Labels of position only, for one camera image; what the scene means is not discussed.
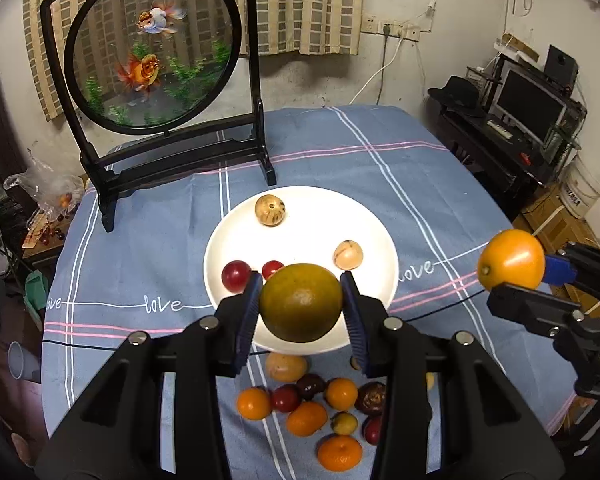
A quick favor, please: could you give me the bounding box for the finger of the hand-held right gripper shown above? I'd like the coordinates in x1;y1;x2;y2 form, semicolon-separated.
486;282;600;348
544;241;600;311

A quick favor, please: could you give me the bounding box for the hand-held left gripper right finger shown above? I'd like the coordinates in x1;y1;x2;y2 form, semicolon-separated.
339;271;566;480

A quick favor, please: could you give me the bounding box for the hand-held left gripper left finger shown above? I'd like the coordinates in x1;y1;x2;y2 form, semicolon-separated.
34;271;263;480

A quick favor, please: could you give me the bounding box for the large orange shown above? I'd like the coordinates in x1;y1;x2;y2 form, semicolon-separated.
476;228;546;292

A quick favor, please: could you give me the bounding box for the green-yellow orange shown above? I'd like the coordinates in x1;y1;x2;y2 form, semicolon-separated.
259;263;344;345

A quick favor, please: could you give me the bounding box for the small orange mandarin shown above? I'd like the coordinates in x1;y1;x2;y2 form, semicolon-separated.
236;386;273;421
325;377;359;411
316;435;364;472
286;401;329;437

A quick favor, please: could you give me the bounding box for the dark purple passion fruit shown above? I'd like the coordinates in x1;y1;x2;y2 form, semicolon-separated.
355;381;388;415

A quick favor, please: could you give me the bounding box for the small yellow-green plum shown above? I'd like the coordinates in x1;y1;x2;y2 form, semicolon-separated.
330;411;359;436

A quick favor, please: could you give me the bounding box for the white round plate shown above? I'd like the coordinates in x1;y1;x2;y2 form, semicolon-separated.
203;186;400;356

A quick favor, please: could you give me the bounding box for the cardboard box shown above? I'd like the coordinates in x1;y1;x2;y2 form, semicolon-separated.
512;185;600;256

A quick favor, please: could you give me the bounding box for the tan round fruit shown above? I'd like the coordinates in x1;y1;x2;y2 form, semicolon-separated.
254;194;286;229
333;240;364;270

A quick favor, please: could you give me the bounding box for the dark red plum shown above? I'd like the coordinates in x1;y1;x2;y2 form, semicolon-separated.
296;373;327;401

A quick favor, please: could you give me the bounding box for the white plastic bucket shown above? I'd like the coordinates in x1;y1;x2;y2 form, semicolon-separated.
560;155;600;218

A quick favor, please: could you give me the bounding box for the black desk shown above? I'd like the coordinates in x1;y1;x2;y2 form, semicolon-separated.
437;105;581;216

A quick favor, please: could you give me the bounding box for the white keyboard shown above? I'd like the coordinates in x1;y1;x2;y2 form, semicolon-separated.
486;120;515;140

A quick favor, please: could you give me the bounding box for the blue plaid tablecloth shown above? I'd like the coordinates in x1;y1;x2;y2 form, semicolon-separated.
42;105;581;480

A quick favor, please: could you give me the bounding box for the computer monitor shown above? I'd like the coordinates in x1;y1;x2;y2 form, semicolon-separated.
490;66;568;145

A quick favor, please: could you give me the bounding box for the black speaker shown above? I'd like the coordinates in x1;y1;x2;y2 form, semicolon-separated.
545;45;580;88

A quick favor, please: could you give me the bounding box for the black hat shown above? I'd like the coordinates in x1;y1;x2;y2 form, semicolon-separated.
427;76;481;108

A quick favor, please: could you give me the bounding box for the green plastic dustpan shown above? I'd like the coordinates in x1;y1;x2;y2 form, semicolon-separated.
24;270;50;313

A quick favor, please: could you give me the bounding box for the wooden strip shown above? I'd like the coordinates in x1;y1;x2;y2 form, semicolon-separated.
495;32;541;61

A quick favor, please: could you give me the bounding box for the paper cup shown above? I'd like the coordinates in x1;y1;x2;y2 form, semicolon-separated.
7;341;42;382

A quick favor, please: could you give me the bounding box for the clear plastic bag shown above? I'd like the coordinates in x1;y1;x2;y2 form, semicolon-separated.
2;157;88;221

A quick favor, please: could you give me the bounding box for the round goldfish screen black stand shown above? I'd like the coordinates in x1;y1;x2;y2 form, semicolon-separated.
40;0;278;233

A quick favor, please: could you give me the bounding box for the beige checked curtain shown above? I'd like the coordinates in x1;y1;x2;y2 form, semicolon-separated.
22;0;367;122

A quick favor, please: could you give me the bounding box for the white power cable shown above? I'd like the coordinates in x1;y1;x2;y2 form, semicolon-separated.
347;22;406;107

